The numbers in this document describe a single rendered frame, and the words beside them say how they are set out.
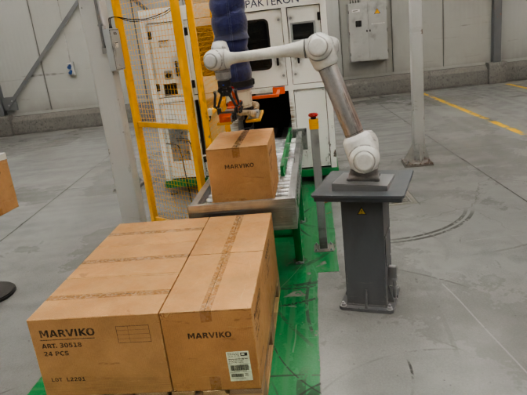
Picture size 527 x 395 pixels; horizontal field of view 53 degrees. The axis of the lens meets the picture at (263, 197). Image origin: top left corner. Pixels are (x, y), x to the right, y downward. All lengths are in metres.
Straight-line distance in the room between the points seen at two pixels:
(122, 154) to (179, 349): 2.19
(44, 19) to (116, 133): 8.86
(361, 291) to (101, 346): 1.52
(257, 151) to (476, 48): 9.87
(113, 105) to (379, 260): 2.29
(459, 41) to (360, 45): 2.20
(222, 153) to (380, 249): 1.16
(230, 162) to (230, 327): 1.40
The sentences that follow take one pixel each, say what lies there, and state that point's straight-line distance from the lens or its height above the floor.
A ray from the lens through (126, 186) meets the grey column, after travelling 4.33.
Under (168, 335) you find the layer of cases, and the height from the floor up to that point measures 0.43.
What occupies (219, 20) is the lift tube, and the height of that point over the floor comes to 1.72.
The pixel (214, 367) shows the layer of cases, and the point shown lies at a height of 0.26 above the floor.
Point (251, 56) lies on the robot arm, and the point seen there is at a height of 1.51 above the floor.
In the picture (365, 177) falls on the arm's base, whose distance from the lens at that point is 3.00.
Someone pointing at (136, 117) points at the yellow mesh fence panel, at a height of 1.05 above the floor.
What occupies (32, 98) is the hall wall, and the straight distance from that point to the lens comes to 13.22.
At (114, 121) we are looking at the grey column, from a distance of 4.23.
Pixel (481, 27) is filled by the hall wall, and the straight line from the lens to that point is 12.87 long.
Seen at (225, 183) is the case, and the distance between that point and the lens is 3.46.
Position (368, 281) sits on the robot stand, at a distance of 3.19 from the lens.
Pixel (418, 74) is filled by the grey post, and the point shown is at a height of 1.00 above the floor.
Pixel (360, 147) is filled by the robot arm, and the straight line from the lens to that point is 2.74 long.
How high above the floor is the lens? 1.63
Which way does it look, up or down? 17 degrees down
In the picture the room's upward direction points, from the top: 7 degrees counter-clockwise
